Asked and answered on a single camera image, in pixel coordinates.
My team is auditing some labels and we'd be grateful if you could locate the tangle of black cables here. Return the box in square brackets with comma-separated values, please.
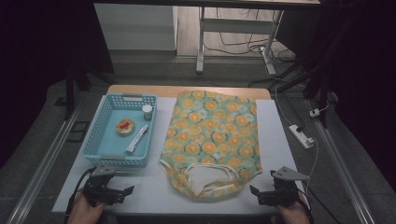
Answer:
[203, 7, 297, 64]

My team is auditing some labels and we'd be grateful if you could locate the white power strip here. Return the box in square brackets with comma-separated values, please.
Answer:
[288, 124, 316, 150]

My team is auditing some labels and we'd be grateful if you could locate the black floor bracket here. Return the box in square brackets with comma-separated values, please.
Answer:
[66, 120, 92, 144]

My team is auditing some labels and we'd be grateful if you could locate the left hand-held gripper black cable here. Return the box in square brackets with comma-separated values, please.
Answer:
[64, 167, 96, 223]

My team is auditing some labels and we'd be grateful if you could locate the white table mat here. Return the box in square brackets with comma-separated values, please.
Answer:
[51, 96, 312, 216]

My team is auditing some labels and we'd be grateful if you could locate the black metal stand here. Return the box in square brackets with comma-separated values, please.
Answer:
[54, 60, 117, 121]
[274, 18, 347, 129]

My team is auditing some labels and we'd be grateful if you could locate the person's left hand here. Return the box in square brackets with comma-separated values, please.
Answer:
[65, 190, 107, 224]

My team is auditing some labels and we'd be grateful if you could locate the black curtain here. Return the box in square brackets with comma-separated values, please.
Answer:
[276, 0, 396, 190]
[0, 0, 115, 169]

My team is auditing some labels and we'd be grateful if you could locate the hand-held gripper black cable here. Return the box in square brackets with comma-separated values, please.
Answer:
[64, 167, 96, 223]
[297, 186, 316, 224]

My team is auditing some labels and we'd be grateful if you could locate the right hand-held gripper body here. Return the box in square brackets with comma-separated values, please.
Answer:
[263, 166, 311, 208]

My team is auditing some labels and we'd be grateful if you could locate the aluminium floor rail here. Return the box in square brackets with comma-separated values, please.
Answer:
[305, 98, 376, 224]
[6, 101, 87, 224]

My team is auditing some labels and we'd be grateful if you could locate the person's right hand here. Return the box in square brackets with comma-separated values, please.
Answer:
[275, 190, 313, 224]

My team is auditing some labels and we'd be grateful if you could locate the right hand-held gripper black cable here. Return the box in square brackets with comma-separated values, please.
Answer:
[297, 186, 316, 224]

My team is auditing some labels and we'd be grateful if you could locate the white desk frame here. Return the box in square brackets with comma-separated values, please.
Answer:
[195, 6, 285, 76]

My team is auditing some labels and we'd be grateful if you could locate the small white-capped bottle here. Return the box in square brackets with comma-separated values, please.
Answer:
[141, 104, 154, 121]

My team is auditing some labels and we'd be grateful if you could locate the light blue plastic basket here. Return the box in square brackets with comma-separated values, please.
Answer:
[81, 93, 158, 169]

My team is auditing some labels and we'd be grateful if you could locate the orange print fabric bag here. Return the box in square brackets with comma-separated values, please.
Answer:
[159, 90, 263, 200]

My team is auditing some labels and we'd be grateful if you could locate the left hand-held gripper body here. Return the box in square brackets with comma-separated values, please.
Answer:
[82, 164, 121, 208]

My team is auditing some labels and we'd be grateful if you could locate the white cabinet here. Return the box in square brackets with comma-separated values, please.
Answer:
[93, 3, 179, 52]

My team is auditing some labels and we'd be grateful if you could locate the white tube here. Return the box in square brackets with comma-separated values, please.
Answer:
[126, 124, 149, 154]

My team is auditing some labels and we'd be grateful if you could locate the thin white cable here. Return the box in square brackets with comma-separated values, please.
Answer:
[304, 138, 319, 197]

